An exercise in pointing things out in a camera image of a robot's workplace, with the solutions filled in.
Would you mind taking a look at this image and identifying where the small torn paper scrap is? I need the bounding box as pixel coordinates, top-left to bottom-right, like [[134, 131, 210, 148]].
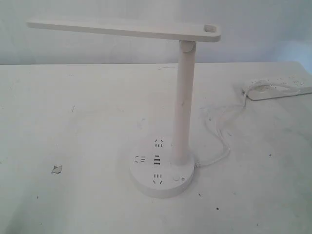
[[51, 165, 62, 175]]

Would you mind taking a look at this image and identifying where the white power strip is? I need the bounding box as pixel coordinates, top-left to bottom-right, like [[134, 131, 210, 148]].
[[242, 75, 312, 101]]

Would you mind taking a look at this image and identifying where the white desk lamp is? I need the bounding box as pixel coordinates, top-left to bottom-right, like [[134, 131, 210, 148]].
[[27, 18, 221, 198]]

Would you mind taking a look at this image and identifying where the white power cable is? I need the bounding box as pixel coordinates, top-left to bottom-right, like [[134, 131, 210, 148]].
[[194, 80, 302, 169]]

